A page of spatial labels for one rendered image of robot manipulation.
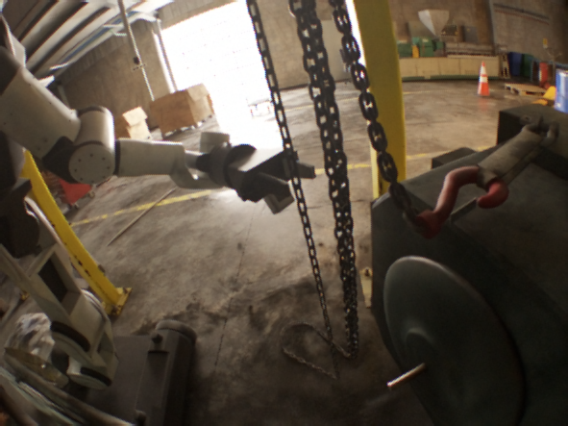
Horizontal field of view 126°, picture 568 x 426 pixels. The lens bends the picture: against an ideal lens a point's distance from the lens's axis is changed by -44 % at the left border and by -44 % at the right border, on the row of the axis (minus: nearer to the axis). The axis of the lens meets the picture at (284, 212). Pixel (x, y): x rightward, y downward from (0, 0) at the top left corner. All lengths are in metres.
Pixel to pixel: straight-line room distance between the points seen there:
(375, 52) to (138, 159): 0.62
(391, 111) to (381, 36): 0.22
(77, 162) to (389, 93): 0.73
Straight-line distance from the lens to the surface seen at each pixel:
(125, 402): 1.19
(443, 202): 0.27
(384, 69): 0.76
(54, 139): 0.43
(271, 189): 0.37
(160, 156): 0.49
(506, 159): 0.34
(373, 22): 0.76
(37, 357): 1.83
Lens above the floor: 1.00
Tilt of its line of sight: 33 degrees down
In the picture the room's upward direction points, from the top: 16 degrees counter-clockwise
